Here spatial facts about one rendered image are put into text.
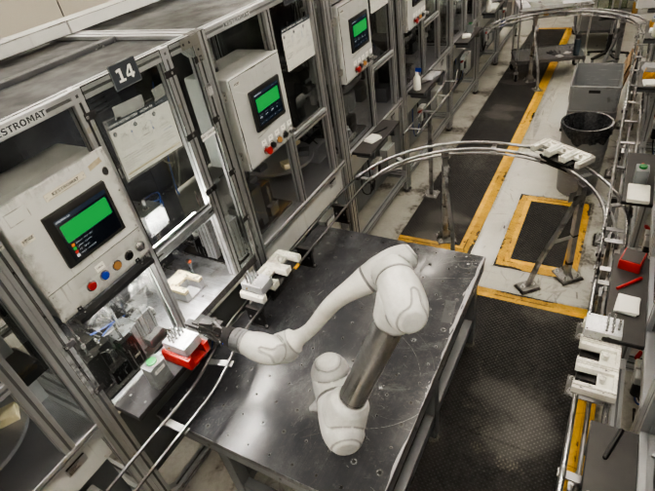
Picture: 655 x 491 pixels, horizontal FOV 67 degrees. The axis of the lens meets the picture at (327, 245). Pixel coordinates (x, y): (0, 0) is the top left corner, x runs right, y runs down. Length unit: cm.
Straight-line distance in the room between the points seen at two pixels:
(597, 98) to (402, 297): 383
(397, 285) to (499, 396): 165
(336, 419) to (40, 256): 112
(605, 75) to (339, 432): 452
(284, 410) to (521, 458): 126
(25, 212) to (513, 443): 241
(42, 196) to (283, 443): 126
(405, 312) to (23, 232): 118
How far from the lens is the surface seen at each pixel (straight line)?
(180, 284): 255
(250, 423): 223
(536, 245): 403
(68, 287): 190
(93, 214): 187
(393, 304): 147
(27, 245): 179
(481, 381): 308
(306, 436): 213
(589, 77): 560
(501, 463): 282
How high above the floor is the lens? 247
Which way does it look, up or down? 37 degrees down
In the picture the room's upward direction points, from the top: 10 degrees counter-clockwise
